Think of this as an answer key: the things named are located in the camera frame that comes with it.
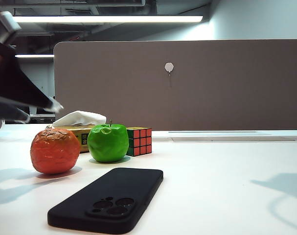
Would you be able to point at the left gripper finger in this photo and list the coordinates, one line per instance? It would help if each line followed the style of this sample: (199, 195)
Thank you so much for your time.
(13, 80)
(8, 111)

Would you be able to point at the orange fruit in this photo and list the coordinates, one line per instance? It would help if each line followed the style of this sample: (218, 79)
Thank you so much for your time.
(55, 151)

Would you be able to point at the green apple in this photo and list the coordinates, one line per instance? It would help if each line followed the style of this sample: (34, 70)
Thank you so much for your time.
(107, 144)

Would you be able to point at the Rubik's cube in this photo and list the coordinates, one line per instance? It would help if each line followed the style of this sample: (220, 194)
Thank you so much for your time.
(142, 142)

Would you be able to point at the short ceiling light strip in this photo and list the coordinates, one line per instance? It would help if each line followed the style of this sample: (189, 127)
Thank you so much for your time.
(34, 56)

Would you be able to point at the gold tissue pack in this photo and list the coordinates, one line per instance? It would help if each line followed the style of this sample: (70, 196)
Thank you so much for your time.
(77, 119)

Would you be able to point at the long ceiling light strip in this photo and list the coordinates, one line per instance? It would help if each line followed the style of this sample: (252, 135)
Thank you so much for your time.
(106, 19)

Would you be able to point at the black smartphone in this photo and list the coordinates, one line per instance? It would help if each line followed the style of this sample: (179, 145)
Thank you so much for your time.
(109, 195)

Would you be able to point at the brown desk partition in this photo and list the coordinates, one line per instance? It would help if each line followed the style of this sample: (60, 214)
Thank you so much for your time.
(212, 93)

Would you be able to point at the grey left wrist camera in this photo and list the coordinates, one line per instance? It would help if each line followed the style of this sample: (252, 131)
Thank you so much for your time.
(4, 27)

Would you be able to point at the white adhesive wall hook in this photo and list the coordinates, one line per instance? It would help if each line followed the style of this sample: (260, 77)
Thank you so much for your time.
(169, 67)

